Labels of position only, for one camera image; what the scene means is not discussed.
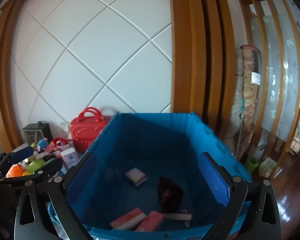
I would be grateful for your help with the small pink box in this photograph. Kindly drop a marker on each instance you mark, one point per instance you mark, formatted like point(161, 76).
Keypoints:
point(136, 176)

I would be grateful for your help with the pink tissue pack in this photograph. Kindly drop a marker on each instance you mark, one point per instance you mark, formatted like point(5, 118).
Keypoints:
point(151, 220)

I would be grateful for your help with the black gift box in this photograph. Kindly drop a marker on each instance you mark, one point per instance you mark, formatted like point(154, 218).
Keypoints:
point(37, 132)

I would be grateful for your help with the dark maroon cloth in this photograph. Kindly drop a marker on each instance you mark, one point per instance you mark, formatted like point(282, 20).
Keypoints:
point(170, 192)

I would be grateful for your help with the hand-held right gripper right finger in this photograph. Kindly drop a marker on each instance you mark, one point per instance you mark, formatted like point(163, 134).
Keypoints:
point(215, 177)

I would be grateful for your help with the red pink boxes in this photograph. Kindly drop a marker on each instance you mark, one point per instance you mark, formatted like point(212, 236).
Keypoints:
point(127, 219)

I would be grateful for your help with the blue plush toy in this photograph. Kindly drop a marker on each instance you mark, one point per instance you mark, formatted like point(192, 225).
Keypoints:
point(42, 143)

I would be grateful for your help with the rolled patterned carpet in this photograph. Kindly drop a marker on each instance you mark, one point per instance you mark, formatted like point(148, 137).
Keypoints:
point(248, 92)

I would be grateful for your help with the green rolled mat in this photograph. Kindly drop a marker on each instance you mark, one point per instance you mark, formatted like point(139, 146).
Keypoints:
point(252, 164)

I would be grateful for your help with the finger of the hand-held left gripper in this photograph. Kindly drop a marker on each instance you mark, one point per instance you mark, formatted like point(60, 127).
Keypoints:
point(22, 155)
point(50, 167)

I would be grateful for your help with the orange plush toy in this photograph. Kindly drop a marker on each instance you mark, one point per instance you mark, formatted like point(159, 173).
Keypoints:
point(14, 171)

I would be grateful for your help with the white patterned bag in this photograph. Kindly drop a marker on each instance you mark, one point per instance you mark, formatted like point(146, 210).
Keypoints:
point(267, 166)

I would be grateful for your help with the long pink white box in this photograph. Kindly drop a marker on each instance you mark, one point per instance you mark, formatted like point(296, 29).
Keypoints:
point(177, 216)

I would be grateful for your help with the white wall switch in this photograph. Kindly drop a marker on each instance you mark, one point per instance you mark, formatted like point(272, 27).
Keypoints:
point(64, 124)

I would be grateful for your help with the blue plastic crate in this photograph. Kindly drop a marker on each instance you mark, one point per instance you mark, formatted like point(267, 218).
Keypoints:
point(152, 140)

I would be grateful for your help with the wooden slat glass partition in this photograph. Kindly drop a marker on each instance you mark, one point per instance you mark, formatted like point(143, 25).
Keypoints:
point(277, 67)

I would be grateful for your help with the red toy suitcase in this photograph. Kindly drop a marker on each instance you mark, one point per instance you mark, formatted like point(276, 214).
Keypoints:
point(86, 132)

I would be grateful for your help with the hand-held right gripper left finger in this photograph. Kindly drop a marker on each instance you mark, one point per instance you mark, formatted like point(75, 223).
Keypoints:
point(81, 180)

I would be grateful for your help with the pink and white box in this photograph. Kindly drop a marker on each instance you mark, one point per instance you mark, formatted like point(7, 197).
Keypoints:
point(69, 158)

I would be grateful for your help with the curved wooden wall frame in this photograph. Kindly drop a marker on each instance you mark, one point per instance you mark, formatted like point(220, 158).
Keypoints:
point(1, 80)
point(197, 55)

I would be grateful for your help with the yellow-green plastic toy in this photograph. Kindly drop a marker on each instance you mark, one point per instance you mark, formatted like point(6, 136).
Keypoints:
point(34, 166)

